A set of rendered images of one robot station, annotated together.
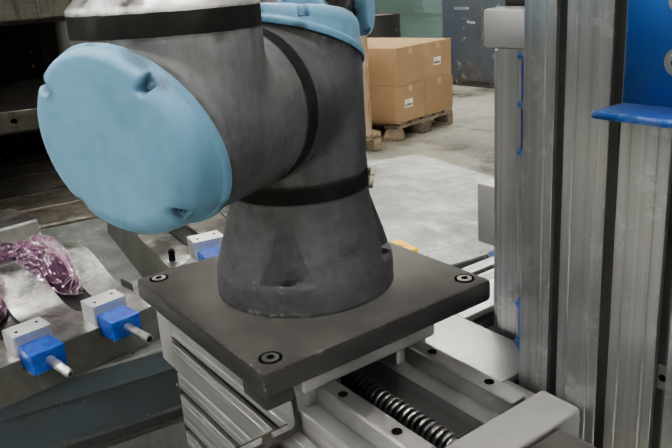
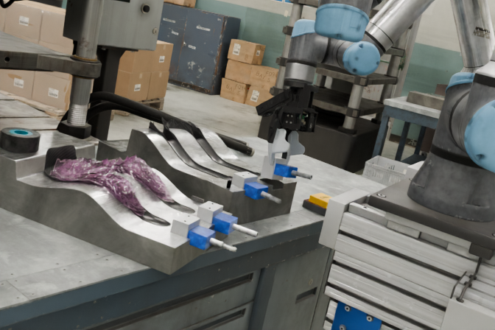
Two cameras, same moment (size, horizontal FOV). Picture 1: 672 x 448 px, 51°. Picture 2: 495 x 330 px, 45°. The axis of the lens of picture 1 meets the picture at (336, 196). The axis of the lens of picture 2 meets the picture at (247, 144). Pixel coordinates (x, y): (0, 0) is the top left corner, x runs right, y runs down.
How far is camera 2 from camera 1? 82 cm
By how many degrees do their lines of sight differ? 25
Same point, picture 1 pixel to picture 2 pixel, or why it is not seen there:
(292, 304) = (479, 214)
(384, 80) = (122, 65)
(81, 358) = not seen: hidden behind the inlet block
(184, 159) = not seen: outside the picture
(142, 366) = (224, 253)
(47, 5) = not seen: outside the picture
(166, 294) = (401, 204)
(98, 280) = (176, 194)
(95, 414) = (180, 284)
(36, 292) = (149, 197)
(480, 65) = (176, 67)
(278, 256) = (474, 191)
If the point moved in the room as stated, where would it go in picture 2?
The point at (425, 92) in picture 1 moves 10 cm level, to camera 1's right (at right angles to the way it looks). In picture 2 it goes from (149, 82) to (158, 82)
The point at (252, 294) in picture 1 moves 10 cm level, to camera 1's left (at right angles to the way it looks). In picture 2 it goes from (461, 208) to (412, 205)
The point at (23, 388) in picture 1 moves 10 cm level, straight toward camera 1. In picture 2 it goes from (185, 258) to (223, 281)
